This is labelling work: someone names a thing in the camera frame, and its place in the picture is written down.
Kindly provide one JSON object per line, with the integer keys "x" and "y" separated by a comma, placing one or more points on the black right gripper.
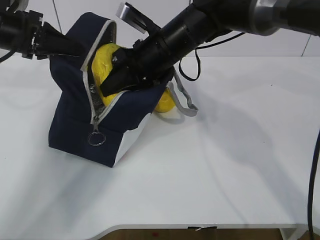
{"x": 147, "y": 65}

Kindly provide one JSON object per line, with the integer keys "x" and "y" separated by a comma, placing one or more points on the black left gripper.
{"x": 42, "y": 39}

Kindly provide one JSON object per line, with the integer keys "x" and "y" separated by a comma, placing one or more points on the yellow banana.
{"x": 102, "y": 66}

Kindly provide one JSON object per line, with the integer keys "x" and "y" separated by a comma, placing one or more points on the yellow pear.
{"x": 166, "y": 102}

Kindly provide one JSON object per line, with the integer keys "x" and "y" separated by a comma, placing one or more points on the navy blue lunch bag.
{"x": 82, "y": 125}

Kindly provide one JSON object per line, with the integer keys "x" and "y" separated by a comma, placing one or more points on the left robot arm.
{"x": 11, "y": 27}

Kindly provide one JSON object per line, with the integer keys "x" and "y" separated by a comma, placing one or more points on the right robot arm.
{"x": 202, "y": 21}

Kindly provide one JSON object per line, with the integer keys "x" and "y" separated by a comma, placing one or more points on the black tape on table edge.
{"x": 200, "y": 228}

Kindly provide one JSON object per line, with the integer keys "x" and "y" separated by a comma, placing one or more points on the white right table leg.
{"x": 291, "y": 233}

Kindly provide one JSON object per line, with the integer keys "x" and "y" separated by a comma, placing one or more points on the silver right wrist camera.
{"x": 136, "y": 19}

